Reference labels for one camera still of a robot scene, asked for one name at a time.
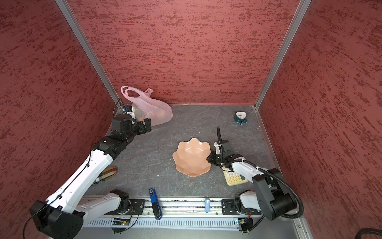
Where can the pink translucent plastic bag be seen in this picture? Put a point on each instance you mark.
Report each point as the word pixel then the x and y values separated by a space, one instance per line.
pixel 159 112

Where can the light blue rail knob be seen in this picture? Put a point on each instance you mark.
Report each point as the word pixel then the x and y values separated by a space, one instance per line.
pixel 207 202

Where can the aluminium left corner post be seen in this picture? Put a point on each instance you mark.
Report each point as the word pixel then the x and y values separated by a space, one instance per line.
pixel 74 25

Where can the aluminium right corner post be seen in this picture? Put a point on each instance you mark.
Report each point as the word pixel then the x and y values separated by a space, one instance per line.
pixel 291 31

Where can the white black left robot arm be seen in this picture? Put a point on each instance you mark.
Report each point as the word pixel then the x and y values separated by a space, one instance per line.
pixel 61 216

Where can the blue black utility knife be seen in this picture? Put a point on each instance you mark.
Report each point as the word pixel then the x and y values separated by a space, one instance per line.
pixel 155 204

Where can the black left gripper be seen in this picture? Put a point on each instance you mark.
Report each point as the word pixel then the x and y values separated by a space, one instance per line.
pixel 142 130

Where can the teal twin-bell alarm clock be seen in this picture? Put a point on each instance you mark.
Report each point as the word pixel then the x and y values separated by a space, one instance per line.
pixel 240 117

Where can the pink faceted scalloped bowl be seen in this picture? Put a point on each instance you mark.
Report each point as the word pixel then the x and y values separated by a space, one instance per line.
pixel 191 157

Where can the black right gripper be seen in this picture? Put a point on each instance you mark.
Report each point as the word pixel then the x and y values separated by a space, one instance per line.
pixel 210 158

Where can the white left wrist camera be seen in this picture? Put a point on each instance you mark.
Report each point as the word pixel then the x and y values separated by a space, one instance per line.
pixel 129 109

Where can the striped cylindrical tube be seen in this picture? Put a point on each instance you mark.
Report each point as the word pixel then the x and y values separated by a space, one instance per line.
pixel 106 174

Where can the aluminium corner post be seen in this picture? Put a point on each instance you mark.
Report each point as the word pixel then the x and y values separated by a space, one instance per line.
pixel 291 31
pixel 74 25

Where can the aluminium front rail base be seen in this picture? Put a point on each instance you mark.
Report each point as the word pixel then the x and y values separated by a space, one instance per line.
pixel 178 213

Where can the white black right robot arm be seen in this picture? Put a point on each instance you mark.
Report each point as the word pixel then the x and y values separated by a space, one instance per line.
pixel 272 196

